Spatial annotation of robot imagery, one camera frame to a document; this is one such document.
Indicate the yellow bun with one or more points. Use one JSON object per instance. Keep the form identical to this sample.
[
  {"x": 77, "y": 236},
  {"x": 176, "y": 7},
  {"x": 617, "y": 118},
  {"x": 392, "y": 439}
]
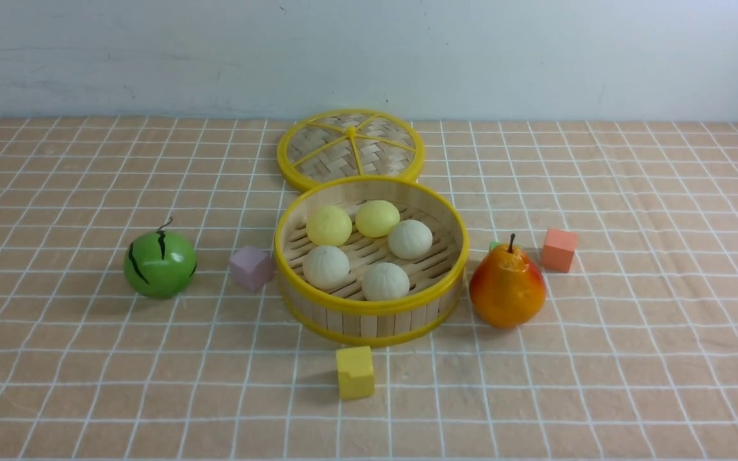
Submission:
[
  {"x": 376, "y": 218},
  {"x": 329, "y": 226}
]

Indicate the white bun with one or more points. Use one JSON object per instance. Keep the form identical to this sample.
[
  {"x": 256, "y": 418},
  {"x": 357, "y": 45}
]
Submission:
[
  {"x": 385, "y": 281},
  {"x": 326, "y": 267},
  {"x": 410, "y": 239}
]

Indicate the bamboo steamer tray yellow rim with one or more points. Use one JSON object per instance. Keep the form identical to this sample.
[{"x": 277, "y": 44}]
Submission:
[{"x": 343, "y": 314}]

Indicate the woven bamboo steamer lid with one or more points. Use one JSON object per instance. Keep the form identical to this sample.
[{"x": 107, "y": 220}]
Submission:
[{"x": 349, "y": 142}]

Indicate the purple wooden cube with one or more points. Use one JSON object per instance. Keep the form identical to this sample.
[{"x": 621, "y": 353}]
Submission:
[{"x": 251, "y": 267}]

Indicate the yellow wooden block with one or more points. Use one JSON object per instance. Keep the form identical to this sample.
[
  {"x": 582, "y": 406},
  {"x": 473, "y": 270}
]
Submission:
[{"x": 355, "y": 371}]

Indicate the orange toy pear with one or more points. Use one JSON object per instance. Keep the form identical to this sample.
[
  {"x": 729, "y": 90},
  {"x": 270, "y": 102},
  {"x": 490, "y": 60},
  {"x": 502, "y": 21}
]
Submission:
[{"x": 507, "y": 289}]

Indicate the orange wooden cube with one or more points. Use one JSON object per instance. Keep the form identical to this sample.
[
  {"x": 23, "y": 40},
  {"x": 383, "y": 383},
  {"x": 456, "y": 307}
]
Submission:
[{"x": 558, "y": 250}]

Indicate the green toy watermelon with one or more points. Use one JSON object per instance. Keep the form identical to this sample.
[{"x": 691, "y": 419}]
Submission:
[{"x": 160, "y": 264}]

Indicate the orange checkered tablecloth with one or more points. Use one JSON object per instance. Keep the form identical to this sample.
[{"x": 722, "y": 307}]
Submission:
[{"x": 635, "y": 355}]

